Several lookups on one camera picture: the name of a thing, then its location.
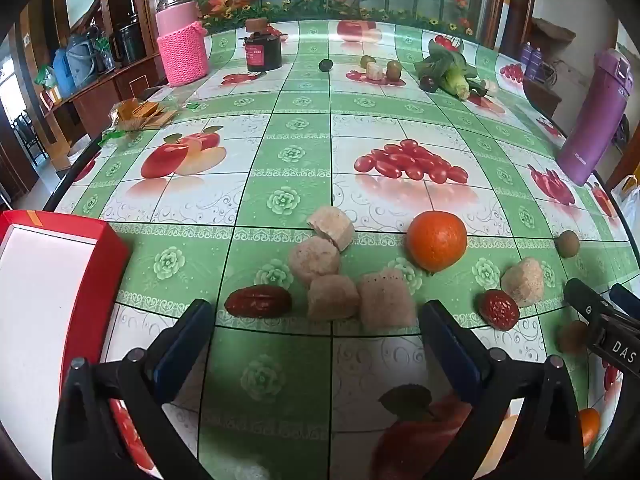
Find orange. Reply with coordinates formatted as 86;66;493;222
406;210;469;273
579;407;601;450

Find pink knit-sleeved thermos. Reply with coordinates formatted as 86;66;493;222
155;0;209;87

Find brown longan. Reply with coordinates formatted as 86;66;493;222
558;320;591;355

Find black tea jar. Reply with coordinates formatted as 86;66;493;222
244;17;283;73

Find red cardboard box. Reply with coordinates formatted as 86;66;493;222
0;210;132;463

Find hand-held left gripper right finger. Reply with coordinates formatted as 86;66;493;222
420;300;586;480

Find green bag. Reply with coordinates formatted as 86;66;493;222
34;65;61;92

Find white plastic bag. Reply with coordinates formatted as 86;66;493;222
612;175;640;207

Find brown wooden cabinet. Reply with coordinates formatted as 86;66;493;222
42;52;168;153

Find green bok choy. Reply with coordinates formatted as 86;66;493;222
414;40;484;86

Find beige sugarcane chunk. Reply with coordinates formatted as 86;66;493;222
500;257;546;308
288;236;342;287
306;205;356;252
357;268;420;331
306;273;360;322

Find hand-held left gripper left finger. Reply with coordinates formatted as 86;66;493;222
52;299;216;480

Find corn cob in husk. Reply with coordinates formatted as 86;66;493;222
440;67;474;100

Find blue jug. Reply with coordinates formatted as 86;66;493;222
52;47;76;97

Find clear biscuit packet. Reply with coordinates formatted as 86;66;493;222
110;99;177;132

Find green-brown longan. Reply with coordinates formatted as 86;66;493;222
555;230;581;259

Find green fruit-print tablecloth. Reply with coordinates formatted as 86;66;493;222
47;17;636;480

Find black kettle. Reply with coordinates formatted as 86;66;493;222
111;22;147;66

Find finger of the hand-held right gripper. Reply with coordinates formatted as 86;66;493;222
565;277;640;378
610;283;640;319

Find purple thermos bottle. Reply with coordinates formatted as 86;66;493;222
557;49;632;187

